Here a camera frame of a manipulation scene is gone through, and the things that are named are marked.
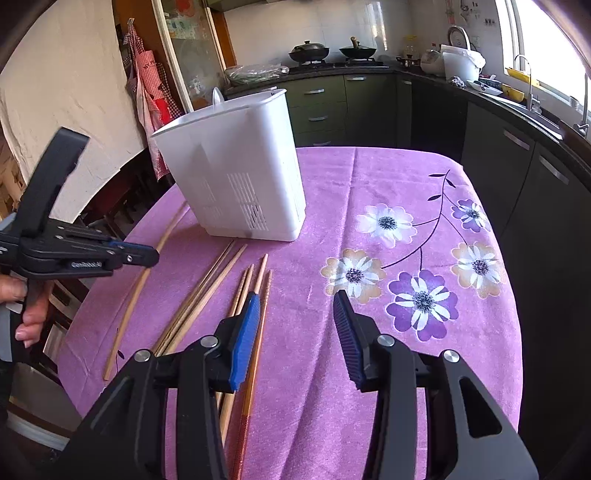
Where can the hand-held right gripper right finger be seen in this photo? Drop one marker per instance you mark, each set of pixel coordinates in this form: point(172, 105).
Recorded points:
point(348, 341)

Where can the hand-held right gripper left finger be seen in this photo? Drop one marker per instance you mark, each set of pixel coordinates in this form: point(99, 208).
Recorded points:
point(244, 341)

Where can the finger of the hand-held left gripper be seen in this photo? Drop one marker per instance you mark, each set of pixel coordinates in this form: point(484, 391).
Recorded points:
point(141, 258)
point(117, 245)

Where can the wooden chopstick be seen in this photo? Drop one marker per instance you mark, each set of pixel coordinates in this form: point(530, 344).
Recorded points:
point(238, 290)
point(134, 307)
point(200, 288)
point(247, 281)
point(263, 277)
point(215, 286)
point(251, 406)

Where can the white plastic utensil basket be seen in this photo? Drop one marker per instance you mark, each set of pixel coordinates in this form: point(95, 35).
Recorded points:
point(240, 152)

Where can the person's left hand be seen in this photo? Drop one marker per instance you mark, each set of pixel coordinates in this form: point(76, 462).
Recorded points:
point(34, 318)

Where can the wooden chair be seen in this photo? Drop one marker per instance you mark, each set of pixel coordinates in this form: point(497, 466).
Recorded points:
point(115, 203)

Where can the pink floral tablecloth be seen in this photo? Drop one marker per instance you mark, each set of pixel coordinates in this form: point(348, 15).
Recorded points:
point(323, 207)

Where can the red checkered apron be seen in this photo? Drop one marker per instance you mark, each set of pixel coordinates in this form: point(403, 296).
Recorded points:
point(152, 92)

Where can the white spoon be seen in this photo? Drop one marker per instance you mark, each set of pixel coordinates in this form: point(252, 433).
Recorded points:
point(218, 96)

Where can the glass sliding door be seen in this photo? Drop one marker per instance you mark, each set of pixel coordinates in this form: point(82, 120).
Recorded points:
point(194, 55)

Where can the plastic bag of vegetables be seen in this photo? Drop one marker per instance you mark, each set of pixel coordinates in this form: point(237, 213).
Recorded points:
point(254, 74)

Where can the green kitchen cabinet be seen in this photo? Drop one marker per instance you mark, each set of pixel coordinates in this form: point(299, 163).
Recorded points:
point(323, 106)

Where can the dark kitchen cabinet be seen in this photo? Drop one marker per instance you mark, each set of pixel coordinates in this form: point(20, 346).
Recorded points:
point(508, 161)

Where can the black lidded wok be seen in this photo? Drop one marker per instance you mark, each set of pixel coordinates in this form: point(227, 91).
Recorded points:
point(308, 50)

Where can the gas stove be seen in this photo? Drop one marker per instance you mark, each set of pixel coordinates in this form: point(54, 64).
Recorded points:
point(337, 65)

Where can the white plate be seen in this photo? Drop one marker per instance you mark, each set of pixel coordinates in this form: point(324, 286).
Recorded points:
point(485, 87)

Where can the white rice cooker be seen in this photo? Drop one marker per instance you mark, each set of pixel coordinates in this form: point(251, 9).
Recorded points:
point(431, 62)

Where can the condiment bottle cluster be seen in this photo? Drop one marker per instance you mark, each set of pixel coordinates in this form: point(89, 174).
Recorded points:
point(408, 53)

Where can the yellow bowl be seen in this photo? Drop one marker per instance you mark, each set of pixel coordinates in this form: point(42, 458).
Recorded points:
point(513, 92)

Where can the white plastic bucket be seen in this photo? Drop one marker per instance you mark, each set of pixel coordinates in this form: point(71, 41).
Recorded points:
point(461, 64)

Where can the small chrome faucet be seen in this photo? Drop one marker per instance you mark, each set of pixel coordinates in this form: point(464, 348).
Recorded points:
point(531, 87)

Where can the yellow container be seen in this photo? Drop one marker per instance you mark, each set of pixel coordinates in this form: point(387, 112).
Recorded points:
point(519, 74)

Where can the tall chrome faucet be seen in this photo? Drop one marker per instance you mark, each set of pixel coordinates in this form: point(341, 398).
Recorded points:
point(584, 110)

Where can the window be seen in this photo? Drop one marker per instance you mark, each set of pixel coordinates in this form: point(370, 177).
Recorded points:
point(554, 41)

